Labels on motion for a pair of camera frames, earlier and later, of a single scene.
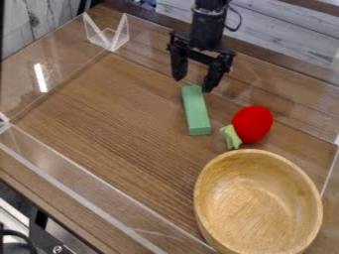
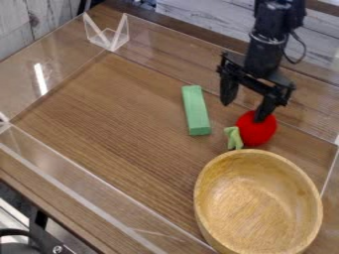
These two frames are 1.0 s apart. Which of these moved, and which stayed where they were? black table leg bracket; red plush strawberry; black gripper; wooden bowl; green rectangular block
Moved: black gripper; red plush strawberry
Stayed: green rectangular block; wooden bowl; black table leg bracket
